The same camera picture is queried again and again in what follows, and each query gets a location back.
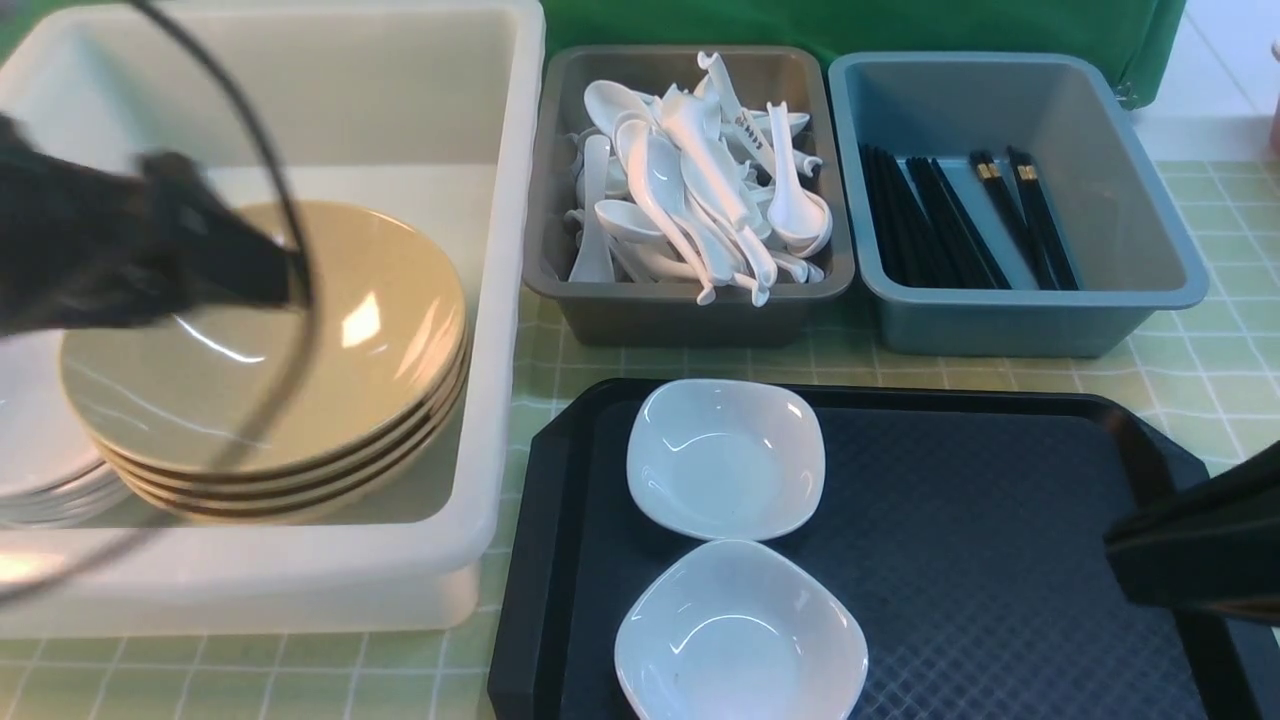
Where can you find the stack of white plates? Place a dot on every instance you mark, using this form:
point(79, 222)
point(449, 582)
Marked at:
point(51, 474)

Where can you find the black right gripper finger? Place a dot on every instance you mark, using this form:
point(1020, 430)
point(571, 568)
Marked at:
point(1212, 549)

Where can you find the pile of white spoons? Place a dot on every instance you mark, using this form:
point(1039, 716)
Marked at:
point(638, 221)

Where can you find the white ceramic soup spoon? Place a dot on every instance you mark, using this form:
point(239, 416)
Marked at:
point(694, 124)

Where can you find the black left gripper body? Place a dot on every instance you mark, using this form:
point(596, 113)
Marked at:
point(74, 256)

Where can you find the black plastic serving tray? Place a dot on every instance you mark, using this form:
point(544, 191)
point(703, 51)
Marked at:
point(963, 529)

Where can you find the white square dish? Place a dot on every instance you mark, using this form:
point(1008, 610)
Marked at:
point(715, 459)
point(734, 630)

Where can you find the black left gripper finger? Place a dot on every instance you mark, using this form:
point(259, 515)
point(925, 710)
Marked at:
point(224, 257)

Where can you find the grey plastic spoon bin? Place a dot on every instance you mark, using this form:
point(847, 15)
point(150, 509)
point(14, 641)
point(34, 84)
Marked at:
point(666, 314)

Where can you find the large white plastic tub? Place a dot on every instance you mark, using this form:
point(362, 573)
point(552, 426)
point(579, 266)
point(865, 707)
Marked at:
point(422, 110)

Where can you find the bundle of black chopsticks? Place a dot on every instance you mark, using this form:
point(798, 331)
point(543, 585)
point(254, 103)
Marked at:
point(927, 237)

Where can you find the white square dish front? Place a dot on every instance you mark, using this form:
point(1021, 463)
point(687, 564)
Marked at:
point(734, 630)

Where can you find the tan noodle bowl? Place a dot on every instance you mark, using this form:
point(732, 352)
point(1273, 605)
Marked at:
point(254, 390)

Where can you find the green checkered tablecloth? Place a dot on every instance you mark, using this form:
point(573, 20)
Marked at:
point(1206, 376)

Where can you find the blue-grey plastic chopstick bin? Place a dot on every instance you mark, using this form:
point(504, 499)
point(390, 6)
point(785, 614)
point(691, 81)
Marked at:
point(1124, 236)

